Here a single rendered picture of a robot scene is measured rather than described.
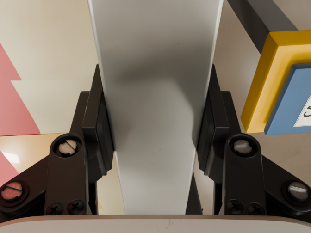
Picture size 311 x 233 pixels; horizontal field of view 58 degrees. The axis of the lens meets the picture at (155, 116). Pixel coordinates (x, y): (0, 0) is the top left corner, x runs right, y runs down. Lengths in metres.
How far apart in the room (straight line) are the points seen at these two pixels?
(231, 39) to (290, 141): 1.07
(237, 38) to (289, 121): 1.14
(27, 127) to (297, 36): 0.25
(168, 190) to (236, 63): 1.43
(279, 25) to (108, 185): 0.31
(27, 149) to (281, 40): 0.24
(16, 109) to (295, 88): 0.25
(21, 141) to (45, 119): 0.03
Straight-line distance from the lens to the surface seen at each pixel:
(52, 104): 0.16
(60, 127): 0.18
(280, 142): 2.25
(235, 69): 1.59
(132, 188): 0.16
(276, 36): 0.31
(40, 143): 0.19
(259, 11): 0.46
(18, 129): 0.19
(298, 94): 0.32
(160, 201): 0.17
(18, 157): 0.21
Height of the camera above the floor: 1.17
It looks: 43 degrees down
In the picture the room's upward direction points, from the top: 172 degrees clockwise
